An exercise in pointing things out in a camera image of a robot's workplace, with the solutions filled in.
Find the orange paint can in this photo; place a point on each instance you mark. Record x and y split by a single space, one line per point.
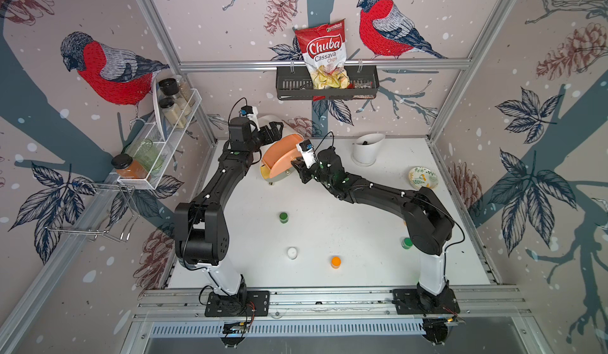
335 262

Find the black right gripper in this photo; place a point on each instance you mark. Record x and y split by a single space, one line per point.
302 169

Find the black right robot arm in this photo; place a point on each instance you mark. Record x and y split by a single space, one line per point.
428 222

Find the green glass cup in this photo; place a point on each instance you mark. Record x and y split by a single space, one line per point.
146 153

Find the orange top drawer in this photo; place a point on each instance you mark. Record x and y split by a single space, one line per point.
292 142

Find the metal wire hook rack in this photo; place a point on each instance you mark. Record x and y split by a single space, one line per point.
111 214

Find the white round drawer cabinet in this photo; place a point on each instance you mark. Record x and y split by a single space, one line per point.
267 122

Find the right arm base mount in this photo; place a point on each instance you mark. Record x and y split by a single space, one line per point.
411 301

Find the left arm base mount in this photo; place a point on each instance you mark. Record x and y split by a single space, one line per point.
255 304

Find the dark-lid spice jar back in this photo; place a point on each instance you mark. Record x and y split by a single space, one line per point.
169 87

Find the dark-lid spice jar front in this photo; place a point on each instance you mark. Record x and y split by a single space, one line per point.
172 112

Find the floral patterned bowl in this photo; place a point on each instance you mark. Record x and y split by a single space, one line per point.
422 177

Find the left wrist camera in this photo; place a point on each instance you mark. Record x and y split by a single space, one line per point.
251 113

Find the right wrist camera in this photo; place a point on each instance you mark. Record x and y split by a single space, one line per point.
306 149

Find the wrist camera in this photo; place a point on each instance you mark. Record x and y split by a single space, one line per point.
251 113
306 149

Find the dark-lid spice jar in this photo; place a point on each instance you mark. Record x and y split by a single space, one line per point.
169 87
172 112

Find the red Chuba chips bag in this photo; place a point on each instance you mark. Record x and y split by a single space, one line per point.
324 53

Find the black wall basket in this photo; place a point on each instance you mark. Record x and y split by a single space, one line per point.
295 84

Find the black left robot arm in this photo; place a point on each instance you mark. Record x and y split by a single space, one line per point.
201 234

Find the white ceramic utensil cup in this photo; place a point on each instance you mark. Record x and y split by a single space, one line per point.
366 148

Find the green paint can right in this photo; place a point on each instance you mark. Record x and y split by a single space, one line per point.
407 243

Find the green paint can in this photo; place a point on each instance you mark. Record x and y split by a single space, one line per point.
407 243
284 217

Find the orange sauce jar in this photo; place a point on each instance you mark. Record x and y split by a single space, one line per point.
127 167

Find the green paint can centre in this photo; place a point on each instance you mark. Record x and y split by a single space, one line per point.
284 217

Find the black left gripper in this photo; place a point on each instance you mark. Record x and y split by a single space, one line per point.
276 134

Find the white wire wall shelf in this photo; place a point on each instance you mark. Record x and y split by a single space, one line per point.
165 139

